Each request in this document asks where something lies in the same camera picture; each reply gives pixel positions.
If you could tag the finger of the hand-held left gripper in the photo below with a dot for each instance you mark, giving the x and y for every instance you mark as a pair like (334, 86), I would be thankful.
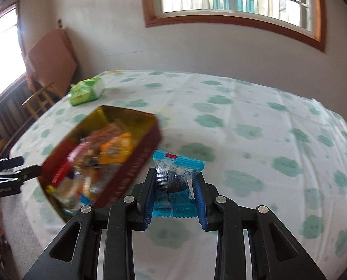
(27, 171)
(11, 162)

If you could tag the red snack packet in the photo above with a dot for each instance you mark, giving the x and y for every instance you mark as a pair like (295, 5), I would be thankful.
(61, 176)

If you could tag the clear packet of orange snacks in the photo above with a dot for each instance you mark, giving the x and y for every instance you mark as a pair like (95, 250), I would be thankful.
(103, 134)

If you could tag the dark wooden railing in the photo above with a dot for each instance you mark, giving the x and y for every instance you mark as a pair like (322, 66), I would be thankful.
(4, 119)

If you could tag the red tin box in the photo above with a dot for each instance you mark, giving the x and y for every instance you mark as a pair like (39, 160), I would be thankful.
(138, 154)

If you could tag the orange snack packet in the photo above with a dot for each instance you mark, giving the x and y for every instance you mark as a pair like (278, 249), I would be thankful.
(118, 148)

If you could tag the cloud printed tablecloth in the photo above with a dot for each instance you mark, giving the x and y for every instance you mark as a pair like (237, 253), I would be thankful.
(249, 122)

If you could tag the bright side window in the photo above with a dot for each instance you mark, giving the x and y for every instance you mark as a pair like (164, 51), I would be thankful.
(1, 49)

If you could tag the peach cloth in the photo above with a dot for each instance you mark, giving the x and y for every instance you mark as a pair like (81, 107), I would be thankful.
(53, 58)

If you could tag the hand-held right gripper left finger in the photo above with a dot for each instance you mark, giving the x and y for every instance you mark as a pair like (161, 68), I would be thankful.
(149, 207)

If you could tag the green tissue pack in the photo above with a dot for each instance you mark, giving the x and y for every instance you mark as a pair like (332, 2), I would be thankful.
(86, 92)

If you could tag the wooden stool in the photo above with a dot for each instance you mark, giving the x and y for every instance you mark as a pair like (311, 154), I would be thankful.
(42, 97)

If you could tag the pink candy packet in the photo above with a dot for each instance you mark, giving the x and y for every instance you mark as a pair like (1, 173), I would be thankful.
(78, 151)

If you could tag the blue candy packet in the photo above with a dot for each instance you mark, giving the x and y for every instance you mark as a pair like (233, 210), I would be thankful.
(176, 159)

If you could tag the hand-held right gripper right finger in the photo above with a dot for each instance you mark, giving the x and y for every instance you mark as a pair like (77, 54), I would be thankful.
(199, 207)

